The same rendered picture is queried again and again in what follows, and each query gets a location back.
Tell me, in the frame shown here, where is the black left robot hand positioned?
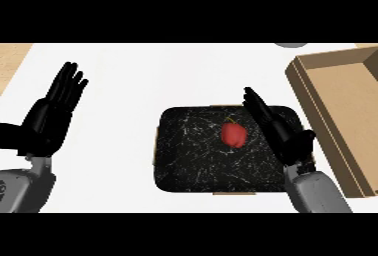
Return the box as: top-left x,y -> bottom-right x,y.
0,61 -> 90,159

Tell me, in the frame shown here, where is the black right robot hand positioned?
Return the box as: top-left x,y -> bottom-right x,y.
243,86 -> 318,168

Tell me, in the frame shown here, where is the red bell pepper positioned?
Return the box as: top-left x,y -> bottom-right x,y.
220,116 -> 248,149

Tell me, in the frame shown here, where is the brown cardboard box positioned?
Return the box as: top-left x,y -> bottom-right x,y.
285,45 -> 378,199

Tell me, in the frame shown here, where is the black marbled tray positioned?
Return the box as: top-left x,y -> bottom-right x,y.
152,105 -> 308,194

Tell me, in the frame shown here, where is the grey round object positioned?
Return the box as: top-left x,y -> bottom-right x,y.
274,42 -> 310,49

